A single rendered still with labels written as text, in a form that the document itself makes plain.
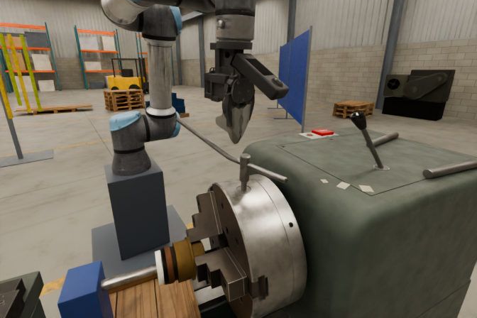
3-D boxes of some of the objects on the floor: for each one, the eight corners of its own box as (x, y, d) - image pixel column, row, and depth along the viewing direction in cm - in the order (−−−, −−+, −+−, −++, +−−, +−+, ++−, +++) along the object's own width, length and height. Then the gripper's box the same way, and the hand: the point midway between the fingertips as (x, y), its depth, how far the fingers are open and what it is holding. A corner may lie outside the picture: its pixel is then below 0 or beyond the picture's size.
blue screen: (267, 108, 925) (269, 45, 857) (287, 108, 924) (291, 45, 856) (284, 137, 531) (291, 25, 463) (319, 137, 529) (331, 25, 461)
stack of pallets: (136, 106, 988) (134, 89, 967) (146, 108, 934) (144, 89, 913) (105, 109, 898) (101, 90, 877) (113, 112, 844) (111, 91, 823)
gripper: (230, 42, 51) (228, 131, 59) (199, 40, 45) (201, 140, 53) (262, 42, 46) (255, 140, 54) (233, 41, 40) (229, 152, 48)
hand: (238, 139), depth 51 cm, fingers closed
